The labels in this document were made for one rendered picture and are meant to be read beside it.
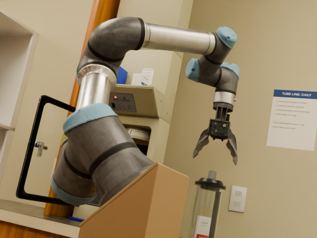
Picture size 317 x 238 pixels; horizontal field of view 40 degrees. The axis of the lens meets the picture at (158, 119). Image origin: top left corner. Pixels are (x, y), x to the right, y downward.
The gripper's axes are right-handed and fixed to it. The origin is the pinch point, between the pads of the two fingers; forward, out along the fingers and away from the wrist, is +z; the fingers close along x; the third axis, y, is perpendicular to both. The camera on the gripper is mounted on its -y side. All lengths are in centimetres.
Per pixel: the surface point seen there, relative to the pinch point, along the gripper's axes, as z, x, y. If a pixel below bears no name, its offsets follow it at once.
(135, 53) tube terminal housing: -45, -43, -24
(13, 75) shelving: -45, -138, -92
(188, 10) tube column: -69, -24, -27
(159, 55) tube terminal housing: -44, -32, -21
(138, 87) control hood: -25.8, -35.1, -9.9
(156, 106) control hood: -20.4, -27.1, -14.1
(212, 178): 5.8, 0.5, 1.2
